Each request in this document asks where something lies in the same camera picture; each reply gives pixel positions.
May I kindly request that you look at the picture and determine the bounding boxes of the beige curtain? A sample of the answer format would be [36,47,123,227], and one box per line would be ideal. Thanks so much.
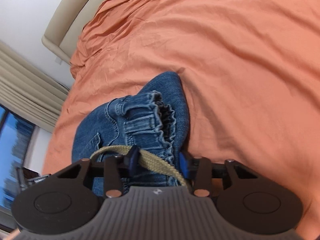
[1,43,68,132]

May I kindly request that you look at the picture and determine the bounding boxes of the window with blue view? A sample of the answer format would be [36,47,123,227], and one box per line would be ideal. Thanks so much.
[0,106,35,210]

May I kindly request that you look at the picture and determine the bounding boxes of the blue denim jeans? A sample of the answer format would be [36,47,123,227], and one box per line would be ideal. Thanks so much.
[72,72,189,192]

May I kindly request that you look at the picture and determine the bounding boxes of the beige upholstered headboard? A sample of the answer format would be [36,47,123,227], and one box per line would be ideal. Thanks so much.
[42,0,104,64]

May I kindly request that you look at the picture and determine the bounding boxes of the orange duvet cover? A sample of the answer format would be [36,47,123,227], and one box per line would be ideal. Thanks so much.
[43,0,319,239]

